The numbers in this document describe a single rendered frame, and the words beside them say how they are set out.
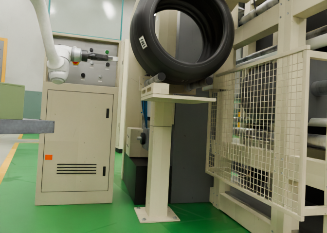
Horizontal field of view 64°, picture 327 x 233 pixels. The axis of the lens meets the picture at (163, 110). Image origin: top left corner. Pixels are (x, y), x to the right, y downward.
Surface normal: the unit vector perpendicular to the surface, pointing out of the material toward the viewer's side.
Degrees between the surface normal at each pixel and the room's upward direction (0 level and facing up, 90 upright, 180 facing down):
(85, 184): 90
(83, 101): 90
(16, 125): 90
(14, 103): 90
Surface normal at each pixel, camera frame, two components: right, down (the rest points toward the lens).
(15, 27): 0.44, 0.00
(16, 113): 0.83, 0.03
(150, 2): 0.09, -0.10
